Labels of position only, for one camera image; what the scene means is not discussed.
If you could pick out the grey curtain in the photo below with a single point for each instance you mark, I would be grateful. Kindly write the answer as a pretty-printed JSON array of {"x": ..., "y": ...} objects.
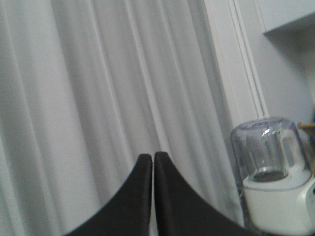
[{"x": 88, "y": 85}]

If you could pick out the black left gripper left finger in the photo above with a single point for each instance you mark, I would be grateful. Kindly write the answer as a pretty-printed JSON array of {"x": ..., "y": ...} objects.
[{"x": 128, "y": 211}]

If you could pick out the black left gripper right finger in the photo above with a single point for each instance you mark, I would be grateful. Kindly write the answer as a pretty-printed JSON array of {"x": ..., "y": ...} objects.
[{"x": 180, "y": 211}]

